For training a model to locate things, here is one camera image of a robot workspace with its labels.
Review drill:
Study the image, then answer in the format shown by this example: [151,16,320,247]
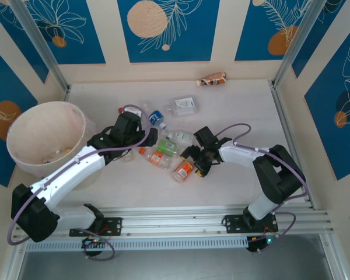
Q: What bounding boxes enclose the brown cap orange label bottle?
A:
[171,159,197,183]

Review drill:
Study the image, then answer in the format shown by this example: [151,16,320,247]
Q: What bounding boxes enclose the clear bottle green label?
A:
[156,139,182,158]

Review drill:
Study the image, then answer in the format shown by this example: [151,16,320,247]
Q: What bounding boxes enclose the small bottle green white label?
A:
[163,129,195,144]

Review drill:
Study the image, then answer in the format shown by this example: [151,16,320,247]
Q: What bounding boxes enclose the clear bottle blue label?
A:
[141,100,167,131]

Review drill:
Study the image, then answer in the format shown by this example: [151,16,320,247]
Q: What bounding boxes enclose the square clear bottle white label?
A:
[164,95,200,118]

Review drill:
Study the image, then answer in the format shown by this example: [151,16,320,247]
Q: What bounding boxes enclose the brown label drink bottle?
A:
[196,71,228,88]

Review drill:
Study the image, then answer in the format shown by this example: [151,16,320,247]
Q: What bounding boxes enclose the white round bin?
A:
[6,100,102,190]

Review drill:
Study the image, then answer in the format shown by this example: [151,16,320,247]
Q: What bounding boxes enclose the small circuit board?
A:
[246,235,281,254]
[81,236,109,249]

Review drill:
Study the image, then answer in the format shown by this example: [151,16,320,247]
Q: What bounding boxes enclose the grey metal sheet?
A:
[17,234,333,280]

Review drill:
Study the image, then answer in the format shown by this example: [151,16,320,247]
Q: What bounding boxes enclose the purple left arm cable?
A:
[7,104,151,261]

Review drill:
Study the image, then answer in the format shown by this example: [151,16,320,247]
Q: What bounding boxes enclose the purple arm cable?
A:
[215,122,309,254]
[7,104,151,261]

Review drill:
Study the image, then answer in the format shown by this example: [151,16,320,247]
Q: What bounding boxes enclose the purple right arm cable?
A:
[215,122,309,254]

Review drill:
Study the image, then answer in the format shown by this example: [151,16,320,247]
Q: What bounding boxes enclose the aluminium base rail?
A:
[13,205,335,240]

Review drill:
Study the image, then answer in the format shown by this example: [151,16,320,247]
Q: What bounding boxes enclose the white slotted cable duct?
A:
[25,236,249,252]

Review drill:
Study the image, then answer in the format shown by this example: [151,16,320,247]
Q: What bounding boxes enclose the aluminium frame post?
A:
[272,0,338,88]
[8,0,72,93]

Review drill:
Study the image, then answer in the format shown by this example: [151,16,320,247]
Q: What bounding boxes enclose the aluminium frame leg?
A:
[319,233,349,280]
[0,241,27,280]

